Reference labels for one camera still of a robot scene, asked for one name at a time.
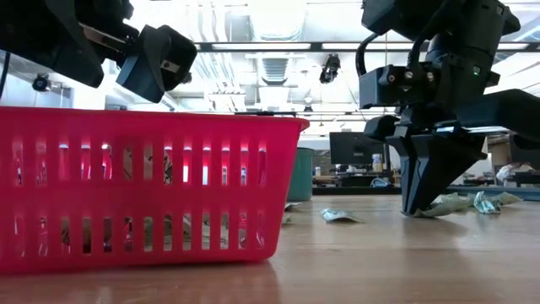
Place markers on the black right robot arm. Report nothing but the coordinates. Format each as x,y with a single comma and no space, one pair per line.
464,55

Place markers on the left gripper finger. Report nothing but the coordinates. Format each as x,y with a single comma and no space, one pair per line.
160,59
46,34

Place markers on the person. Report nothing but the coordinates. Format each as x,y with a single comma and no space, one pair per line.
508,173

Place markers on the black aluminium table frame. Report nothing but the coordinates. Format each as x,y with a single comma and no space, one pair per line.
337,191

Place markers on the red slotted plastic basket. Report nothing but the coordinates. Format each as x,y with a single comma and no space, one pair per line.
126,198

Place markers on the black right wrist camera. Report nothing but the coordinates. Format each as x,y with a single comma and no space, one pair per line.
379,88

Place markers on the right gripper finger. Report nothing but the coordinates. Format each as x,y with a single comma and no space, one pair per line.
443,164
406,169

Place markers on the green plastic cup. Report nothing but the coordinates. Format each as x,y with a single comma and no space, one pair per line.
304,173

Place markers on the black computer monitor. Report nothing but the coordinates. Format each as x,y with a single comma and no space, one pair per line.
356,148

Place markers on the black track spotlight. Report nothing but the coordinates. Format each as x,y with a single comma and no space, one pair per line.
41,83
187,78
330,68

